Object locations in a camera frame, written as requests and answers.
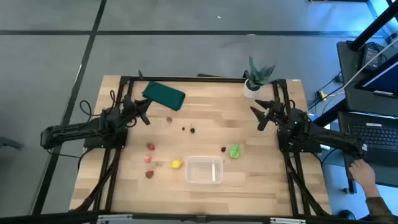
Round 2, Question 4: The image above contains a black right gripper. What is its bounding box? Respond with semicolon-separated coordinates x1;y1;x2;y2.
249;99;287;126

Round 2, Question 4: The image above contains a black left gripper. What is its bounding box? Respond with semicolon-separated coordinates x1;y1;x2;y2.
122;94;153;126

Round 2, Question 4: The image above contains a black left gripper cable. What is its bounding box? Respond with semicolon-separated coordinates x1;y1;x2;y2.
108;89;121;108

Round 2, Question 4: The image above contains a clear plastic tupperware container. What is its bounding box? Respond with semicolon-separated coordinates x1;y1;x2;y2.
185;156;224;185

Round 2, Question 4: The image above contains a black metal desk bar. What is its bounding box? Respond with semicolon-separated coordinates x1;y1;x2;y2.
349;0;398;52
312;99;349;127

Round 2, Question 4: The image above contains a folded dark green cloth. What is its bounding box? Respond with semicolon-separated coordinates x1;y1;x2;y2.
142;81;187;111

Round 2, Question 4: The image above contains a person's forearm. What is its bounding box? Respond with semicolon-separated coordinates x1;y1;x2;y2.
363;186;398;224

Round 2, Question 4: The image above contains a black laptop keyboard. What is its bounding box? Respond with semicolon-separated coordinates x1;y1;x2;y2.
345;121;398;166

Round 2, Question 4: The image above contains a black power adapter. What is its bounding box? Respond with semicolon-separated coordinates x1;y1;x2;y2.
360;43;382;68

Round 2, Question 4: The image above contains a green toy starfruit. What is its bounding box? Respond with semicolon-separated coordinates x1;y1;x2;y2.
229;143;242;160

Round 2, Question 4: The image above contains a green spiky succulent plant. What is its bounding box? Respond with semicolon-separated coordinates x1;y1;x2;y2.
247;55;277;89

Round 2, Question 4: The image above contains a person's hand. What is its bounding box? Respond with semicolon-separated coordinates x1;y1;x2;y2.
348;159;379;191

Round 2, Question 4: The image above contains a black aluminium table frame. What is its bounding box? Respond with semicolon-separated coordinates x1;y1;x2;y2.
0;70;374;224

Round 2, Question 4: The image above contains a white cable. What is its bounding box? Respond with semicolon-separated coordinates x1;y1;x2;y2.
341;37;398;91

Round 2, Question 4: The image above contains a black desk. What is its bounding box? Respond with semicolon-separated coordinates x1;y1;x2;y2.
337;40;398;188

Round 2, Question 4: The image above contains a black computer monitor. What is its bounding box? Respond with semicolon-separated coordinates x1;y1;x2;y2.
354;53;398;99

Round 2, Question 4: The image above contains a white plant pot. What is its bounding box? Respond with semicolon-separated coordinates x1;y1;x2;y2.
243;79;264;99

